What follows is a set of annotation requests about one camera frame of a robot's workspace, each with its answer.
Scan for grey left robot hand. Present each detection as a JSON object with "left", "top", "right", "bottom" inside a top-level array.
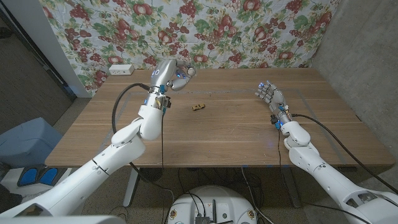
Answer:
[{"left": 151, "top": 58, "right": 193, "bottom": 93}]

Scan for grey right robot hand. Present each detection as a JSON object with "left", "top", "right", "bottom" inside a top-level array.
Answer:
[{"left": 254, "top": 80, "right": 286, "bottom": 113}]

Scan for white power strip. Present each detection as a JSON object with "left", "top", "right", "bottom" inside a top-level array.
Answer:
[{"left": 108, "top": 63, "right": 135, "bottom": 76}]

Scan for fruit print backdrop cloth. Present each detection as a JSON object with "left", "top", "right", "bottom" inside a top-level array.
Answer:
[{"left": 39, "top": 0, "right": 341, "bottom": 96}]

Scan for dark grey table leg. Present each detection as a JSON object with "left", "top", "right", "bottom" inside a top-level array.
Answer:
[{"left": 281, "top": 167, "right": 302, "bottom": 208}]

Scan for round black floor object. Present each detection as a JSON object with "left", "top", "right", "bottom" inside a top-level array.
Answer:
[{"left": 139, "top": 167, "right": 165, "bottom": 183}]

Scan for white robot torso base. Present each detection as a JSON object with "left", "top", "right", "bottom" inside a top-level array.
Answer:
[{"left": 167, "top": 185, "right": 258, "bottom": 224}]

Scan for white table leg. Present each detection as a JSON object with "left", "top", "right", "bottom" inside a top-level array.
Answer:
[{"left": 123, "top": 167, "right": 141, "bottom": 208}]

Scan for blue-grey plastic bin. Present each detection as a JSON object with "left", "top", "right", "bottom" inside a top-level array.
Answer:
[{"left": 0, "top": 116, "right": 63, "bottom": 169}]

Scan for white pedal unit blue pads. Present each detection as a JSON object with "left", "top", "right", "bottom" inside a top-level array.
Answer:
[{"left": 0, "top": 164, "right": 72, "bottom": 200}]

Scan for white robot torso rim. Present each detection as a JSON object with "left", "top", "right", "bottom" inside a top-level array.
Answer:
[{"left": 0, "top": 215, "right": 127, "bottom": 224}]

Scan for person's dark trouser leg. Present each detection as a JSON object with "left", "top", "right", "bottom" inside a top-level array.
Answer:
[{"left": 0, "top": 183, "right": 22, "bottom": 213}]

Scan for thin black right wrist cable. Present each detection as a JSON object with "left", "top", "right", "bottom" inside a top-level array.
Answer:
[{"left": 276, "top": 130, "right": 312, "bottom": 209}]

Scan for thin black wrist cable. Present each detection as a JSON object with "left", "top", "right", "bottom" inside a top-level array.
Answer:
[
  {"left": 276, "top": 130, "right": 312, "bottom": 209},
  {"left": 160, "top": 113, "right": 165, "bottom": 224}
]

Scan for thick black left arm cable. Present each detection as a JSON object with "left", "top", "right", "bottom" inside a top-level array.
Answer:
[{"left": 111, "top": 83, "right": 175, "bottom": 203}]

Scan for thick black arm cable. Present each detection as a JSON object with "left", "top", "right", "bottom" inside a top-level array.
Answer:
[
  {"left": 290, "top": 113, "right": 398, "bottom": 194},
  {"left": 111, "top": 83, "right": 175, "bottom": 203}
]

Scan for thin black left wrist cable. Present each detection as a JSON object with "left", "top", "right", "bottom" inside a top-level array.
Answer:
[{"left": 160, "top": 113, "right": 165, "bottom": 224}]

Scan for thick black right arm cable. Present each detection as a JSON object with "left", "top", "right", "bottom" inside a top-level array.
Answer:
[{"left": 290, "top": 113, "right": 398, "bottom": 194}]

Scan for grey floor cable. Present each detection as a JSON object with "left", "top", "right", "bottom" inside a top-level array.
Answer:
[{"left": 241, "top": 166, "right": 276, "bottom": 224}]

